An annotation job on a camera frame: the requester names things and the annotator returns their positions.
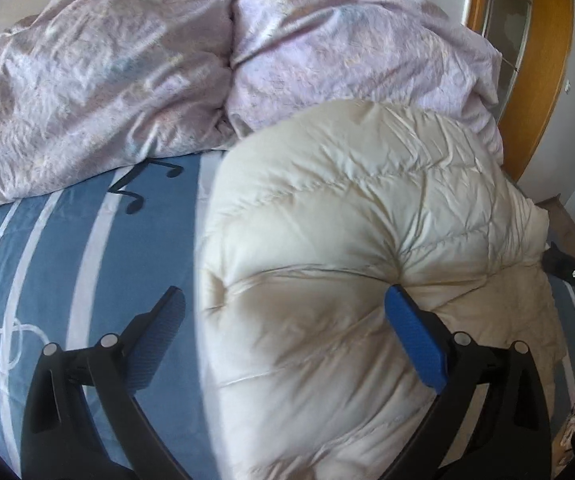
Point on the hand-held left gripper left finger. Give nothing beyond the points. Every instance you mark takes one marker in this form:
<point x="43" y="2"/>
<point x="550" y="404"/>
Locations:
<point x="160" y="340"/>

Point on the blue white striped bed sheet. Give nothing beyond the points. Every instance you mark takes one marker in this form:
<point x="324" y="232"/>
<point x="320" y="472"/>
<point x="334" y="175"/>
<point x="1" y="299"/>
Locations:
<point x="157" y="245"/>

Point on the cream quilted down jacket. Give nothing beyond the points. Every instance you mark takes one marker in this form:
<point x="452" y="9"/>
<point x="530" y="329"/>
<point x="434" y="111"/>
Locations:
<point x="342" y="220"/>

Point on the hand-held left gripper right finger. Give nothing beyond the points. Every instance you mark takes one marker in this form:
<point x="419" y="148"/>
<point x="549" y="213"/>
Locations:
<point x="415" y="335"/>

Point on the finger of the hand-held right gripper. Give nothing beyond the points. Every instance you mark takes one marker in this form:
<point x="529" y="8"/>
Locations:
<point x="570" y="270"/>

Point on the pale pink floral duvet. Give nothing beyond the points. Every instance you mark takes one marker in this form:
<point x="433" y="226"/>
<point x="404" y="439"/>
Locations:
<point x="117" y="70"/>

